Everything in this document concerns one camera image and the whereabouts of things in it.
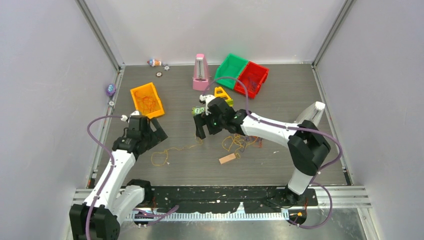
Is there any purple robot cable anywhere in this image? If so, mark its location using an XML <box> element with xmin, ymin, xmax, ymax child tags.
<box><xmin>202</xmin><ymin>76</ymin><xmax>344</xmax><ymax>230</ymax></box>
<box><xmin>84</xmin><ymin>114</ymin><xmax>180</xmax><ymax>240</ymax></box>

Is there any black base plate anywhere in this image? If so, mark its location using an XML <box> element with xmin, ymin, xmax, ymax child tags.
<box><xmin>138</xmin><ymin>185</ymin><xmax>318</xmax><ymax>214</ymax></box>

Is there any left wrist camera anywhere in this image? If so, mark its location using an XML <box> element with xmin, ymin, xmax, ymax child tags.
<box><xmin>120</xmin><ymin>110</ymin><xmax>142</xmax><ymax>123</ymax></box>

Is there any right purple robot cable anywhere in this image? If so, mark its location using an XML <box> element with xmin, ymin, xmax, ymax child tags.
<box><xmin>202</xmin><ymin>76</ymin><xmax>344</xmax><ymax>230</ymax></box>

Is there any orange cable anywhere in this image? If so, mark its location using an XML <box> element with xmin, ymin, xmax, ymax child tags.
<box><xmin>136</xmin><ymin>92</ymin><xmax>159</xmax><ymax>113</ymax></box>

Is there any small clown figurine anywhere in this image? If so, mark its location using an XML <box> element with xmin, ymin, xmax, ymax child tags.
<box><xmin>146</xmin><ymin>58</ymin><xmax>163</xmax><ymax>67</ymax></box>

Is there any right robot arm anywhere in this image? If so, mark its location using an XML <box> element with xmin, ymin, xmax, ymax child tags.
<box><xmin>193</xmin><ymin>94</ymin><xmax>331</xmax><ymax>205</ymax></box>

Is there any green owl toy block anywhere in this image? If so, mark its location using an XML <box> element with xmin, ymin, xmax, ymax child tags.
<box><xmin>191</xmin><ymin>106</ymin><xmax>205</xmax><ymax>116</ymax></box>

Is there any purple egg toy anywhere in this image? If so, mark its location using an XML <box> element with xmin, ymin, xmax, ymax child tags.
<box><xmin>106</xmin><ymin>83</ymin><xmax>117</xmax><ymax>97</ymax></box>

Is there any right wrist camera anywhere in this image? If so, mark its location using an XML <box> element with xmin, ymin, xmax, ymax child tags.
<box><xmin>199</xmin><ymin>94</ymin><xmax>216</xmax><ymax>115</ymax></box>

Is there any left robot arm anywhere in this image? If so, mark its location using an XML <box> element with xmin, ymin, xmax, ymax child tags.
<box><xmin>69</xmin><ymin>111</ymin><xmax>168</xmax><ymax>240</ymax></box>

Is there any upright yellow triangle block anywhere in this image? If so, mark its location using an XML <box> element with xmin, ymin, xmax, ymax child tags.
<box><xmin>214</xmin><ymin>86</ymin><xmax>234</xmax><ymax>107</ymax></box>

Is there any red plastic bin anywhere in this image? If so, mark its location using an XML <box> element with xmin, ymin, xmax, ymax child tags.
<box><xmin>237</xmin><ymin>61</ymin><xmax>269</xmax><ymax>99</ymax></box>

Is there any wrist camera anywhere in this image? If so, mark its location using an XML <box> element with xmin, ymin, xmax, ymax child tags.
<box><xmin>120</xmin><ymin>110</ymin><xmax>142</xmax><ymax>123</ymax></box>
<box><xmin>199</xmin><ymin>94</ymin><xmax>216</xmax><ymax>115</ymax></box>

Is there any white metronome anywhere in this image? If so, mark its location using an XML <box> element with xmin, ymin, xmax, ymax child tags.
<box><xmin>295</xmin><ymin>101</ymin><xmax>326</xmax><ymax>127</ymax></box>

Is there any yellow plastic bin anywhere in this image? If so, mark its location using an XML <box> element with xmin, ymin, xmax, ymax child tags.
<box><xmin>130</xmin><ymin>82</ymin><xmax>165</xmax><ymax>119</ymax></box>

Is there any pink metronome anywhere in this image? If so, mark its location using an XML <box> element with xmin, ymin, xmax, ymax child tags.
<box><xmin>192</xmin><ymin>53</ymin><xmax>210</xmax><ymax>91</ymax></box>

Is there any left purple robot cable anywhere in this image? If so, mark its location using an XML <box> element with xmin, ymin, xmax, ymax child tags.
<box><xmin>84</xmin><ymin>114</ymin><xmax>180</xmax><ymax>240</ymax></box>

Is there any wooden block near centre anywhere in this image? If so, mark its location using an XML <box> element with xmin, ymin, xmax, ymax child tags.
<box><xmin>218</xmin><ymin>153</ymin><xmax>240</xmax><ymax>165</ymax></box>

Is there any green plastic bin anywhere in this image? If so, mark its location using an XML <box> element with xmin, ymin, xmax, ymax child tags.
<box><xmin>214</xmin><ymin>53</ymin><xmax>249</xmax><ymax>90</ymax></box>

